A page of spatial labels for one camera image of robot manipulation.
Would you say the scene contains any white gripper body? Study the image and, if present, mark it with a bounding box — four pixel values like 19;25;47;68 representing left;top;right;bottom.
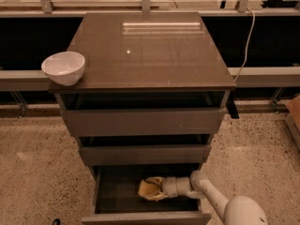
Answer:
161;177;195;199

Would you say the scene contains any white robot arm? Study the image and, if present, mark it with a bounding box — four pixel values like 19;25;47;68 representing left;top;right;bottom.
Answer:
138;170;269;225

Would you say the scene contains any yellow wavy sponge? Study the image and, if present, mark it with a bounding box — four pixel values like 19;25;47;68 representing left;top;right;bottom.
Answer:
138;180;160;198

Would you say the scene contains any white ceramic bowl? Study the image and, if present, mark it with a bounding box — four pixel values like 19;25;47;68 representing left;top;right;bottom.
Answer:
41;52;85;86

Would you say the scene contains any grey open bottom drawer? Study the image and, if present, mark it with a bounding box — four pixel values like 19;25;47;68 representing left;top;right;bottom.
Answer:
82;164;211;225

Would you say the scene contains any grey middle drawer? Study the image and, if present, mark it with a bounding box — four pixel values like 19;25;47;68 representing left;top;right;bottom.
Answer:
79;144;211;166

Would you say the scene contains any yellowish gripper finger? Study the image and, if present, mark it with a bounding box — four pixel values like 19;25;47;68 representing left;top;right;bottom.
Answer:
145;176;164;186
144;192;167;202

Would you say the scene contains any grey top drawer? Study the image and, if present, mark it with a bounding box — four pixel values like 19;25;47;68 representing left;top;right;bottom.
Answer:
62;109;226;137

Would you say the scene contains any cardboard box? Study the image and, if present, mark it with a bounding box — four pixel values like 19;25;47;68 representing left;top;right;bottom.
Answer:
286;96;300;150

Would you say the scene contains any white cable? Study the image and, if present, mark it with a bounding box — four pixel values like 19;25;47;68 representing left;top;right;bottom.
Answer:
232;7;256;83

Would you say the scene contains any dark grey drawer cabinet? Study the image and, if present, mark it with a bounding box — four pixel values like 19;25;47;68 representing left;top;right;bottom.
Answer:
48;11;237;225

